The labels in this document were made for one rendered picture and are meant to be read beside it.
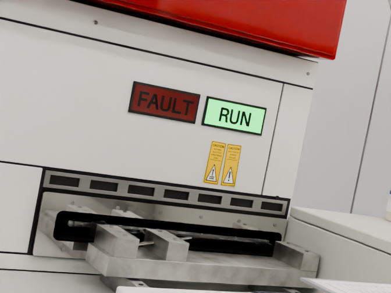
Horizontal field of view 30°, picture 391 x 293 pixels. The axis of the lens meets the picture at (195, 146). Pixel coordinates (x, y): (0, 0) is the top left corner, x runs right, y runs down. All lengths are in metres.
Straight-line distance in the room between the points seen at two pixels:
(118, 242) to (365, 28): 2.45
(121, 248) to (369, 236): 0.38
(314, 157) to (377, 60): 0.53
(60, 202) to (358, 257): 0.46
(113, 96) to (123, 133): 0.06
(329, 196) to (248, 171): 2.08
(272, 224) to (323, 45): 0.32
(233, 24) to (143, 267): 0.39
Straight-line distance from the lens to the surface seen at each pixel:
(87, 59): 1.09
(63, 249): 1.10
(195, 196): 1.19
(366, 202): 3.45
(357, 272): 1.15
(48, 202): 1.08
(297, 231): 1.27
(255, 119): 1.22
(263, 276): 1.15
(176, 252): 1.06
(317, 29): 1.23
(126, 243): 1.02
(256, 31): 1.16
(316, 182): 3.24
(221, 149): 1.20
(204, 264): 1.08
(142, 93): 1.12
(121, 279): 1.05
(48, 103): 1.07
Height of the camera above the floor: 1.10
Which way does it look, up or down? 3 degrees down
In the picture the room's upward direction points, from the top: 11 degrees clockwise
